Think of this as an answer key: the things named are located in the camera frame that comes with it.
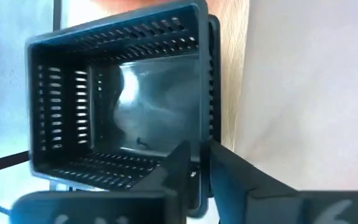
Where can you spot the black plastic basket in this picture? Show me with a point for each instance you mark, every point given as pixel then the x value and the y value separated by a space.
pixel 154 102
pixel 215 77

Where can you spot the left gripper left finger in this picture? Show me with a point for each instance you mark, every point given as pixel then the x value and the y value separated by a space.
pixel 104 208

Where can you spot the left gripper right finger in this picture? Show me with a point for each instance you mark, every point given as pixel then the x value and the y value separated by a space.
pixel 259 202

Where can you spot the wooden shelf board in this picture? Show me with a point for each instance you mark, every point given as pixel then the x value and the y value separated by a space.
pixel 232 77

